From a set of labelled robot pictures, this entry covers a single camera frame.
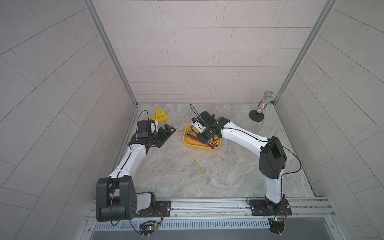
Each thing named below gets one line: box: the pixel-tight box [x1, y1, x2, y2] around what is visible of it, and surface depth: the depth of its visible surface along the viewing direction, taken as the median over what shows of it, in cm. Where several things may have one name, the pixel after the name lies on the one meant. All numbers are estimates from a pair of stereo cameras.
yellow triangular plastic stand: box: [151, 108, 170, 123], surface depth 110 cm
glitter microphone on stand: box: [249, 90, 273, 122], surface depth 101 cm
